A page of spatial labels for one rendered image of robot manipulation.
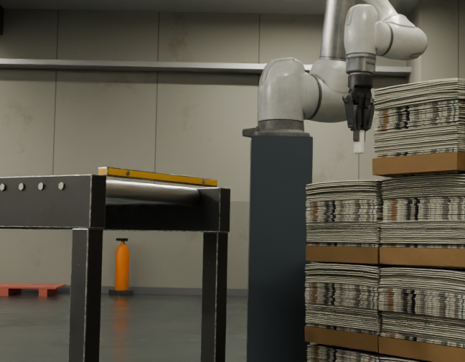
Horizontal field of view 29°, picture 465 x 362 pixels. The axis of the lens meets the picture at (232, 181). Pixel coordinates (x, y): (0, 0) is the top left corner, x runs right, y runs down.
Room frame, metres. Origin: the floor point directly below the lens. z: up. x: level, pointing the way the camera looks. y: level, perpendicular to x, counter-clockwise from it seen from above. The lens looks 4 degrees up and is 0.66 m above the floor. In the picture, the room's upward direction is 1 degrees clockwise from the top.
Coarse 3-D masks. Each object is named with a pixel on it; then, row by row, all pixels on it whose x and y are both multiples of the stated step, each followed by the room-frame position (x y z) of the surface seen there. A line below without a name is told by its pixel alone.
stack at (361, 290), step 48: (336, 192) 2.47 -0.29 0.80; (384, 192) 2.33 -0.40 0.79; (432, 192) 2.20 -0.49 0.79; (336, 240) 2.47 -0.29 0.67; (384, 240) 2.32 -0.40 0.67; (432, 240) 2.19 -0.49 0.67; (336, 288) 2.46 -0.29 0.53; (384, 288) 2.32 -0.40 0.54; (432, 288) 2.19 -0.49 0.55; (384, 336) 2.33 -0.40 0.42; (432, 336) 2.19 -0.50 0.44
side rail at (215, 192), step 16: (208, 192) 2.41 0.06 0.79; (224, 192) 2.40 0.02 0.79; (112, 208) 2.60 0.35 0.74; (128, 208) 2.57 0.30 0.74; (144, 208) 2.53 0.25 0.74; (160, 208) 2.50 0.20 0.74; (176, 208) 2.47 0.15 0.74; (192, 208) 2.44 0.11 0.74; (208, 208) 2.41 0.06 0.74; (224, 208) 2.40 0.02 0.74; (112, 224) 2.60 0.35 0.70; (128, 224) 2.57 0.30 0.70; (144, 224) 2.53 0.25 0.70; (160, 224) 2.50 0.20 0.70; (176, 224) 2.47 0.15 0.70; (192, 224) 2.44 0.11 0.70; (208, 224) 2.41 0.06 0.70; (224, 224) 2.41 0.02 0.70
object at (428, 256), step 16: (320, 256) 2.52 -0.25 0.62; (336, 256) 2.47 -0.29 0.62; (352, 256) 2.42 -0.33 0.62; (368, 256) 2.37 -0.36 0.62; (384, 256) 2.32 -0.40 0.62; (400, 256) 2.28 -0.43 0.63; (416, 256) 2.23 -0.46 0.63; (432, 256) 2.19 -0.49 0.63; (448, 256) 2.15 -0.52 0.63; (464, 256) 2.11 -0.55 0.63; (320, 336) 2.51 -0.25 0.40; (336, 336) 2.46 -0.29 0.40; (352, 336) 2.41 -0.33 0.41; (368, 336) 2.36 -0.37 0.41; (384, 352) 2.32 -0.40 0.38; (400, 352) 2.27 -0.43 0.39; (416, 352) 2.23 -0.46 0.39; (432, 352) 2.19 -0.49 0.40; (448, 352) 2.15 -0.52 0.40; (464, 352) 2.11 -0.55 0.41
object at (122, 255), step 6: (120, 240) 10.18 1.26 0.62; (126, 240) 10.19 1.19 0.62; (120, 246) 10.17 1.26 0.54; (126, 246) 10.19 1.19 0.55; (120, 252) 10.14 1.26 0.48; (126, 252) 10.16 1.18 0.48; (120, 258) 10.14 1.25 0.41; (126, 258) 10.16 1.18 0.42; (120, 264) 10.14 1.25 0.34; (126, 264) 10.17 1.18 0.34; (120, 270) 10.14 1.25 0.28; (126, 270) 10.17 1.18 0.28; (120, 276) 10.14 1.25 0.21; (126, 276) 10.17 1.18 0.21; (120, 282) 10.14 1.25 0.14; (126, 282) 10.17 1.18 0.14; (120, 288) 10.14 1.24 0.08; (126, 288) 10.17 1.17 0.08; (114, 294) 10.13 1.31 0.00; (120, 294) 10.08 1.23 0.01; (126, 294) 10.15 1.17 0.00; (132, 294) 10.21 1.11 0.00
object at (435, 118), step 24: (384, 96) 2.30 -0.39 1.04; (408, 96) 2.22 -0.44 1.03; (432, 96) 2.16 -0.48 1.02; (456, 96) 2.10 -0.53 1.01; (384, 120) 2.31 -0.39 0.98; (408, 120) 2.23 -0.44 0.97; (432, 120) 2.17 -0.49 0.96; (456, 120) 2.10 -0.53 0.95; (384, 144) 2.30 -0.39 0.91; (408, 144) 2.24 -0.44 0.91; (432, 144) 2.17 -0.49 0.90; (456, 144) 2.11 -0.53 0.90
